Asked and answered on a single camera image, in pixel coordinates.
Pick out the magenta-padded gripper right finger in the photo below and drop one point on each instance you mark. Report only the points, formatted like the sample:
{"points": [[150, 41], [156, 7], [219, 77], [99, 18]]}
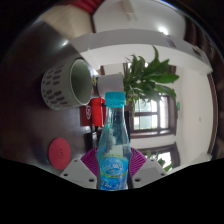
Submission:
{"points": [[148, 171]]}

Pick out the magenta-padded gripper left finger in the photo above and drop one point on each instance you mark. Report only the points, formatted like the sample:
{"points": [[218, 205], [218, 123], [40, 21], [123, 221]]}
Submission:
{"points": [[78, 171]]}

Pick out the clear bottle with teal cap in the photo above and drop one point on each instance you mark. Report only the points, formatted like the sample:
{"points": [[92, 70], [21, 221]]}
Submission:
{"points": [[113, 160]]}

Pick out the flat round red coaster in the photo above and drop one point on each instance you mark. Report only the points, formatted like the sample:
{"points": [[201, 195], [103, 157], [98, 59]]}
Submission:
{"points": [[59, 153]]}

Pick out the dark wooden glazed door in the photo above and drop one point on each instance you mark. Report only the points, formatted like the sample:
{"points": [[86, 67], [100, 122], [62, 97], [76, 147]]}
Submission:
{"points": [[150, 116]]}

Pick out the red box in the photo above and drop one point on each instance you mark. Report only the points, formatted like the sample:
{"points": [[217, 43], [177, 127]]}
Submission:
{"points": [[95, 111]]}

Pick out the green exit sign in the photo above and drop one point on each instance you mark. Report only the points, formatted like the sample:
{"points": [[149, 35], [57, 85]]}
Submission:
{"points": [[178, 106]]}

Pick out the grey-green patterned cup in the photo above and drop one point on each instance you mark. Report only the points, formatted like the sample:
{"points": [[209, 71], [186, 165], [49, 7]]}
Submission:
{"points": [[56, 90]]}

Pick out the bushy potted plant, white pot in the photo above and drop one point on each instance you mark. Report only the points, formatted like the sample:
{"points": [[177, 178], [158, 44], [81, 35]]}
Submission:
{"points": [[146, 78]]}

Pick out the red carpeted stairs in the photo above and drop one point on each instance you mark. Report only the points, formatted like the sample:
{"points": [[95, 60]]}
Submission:
{"points": [[85, 5]]}

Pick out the white wall radiator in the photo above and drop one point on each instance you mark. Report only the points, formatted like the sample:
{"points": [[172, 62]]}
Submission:
{"points": [[129, 10]]}

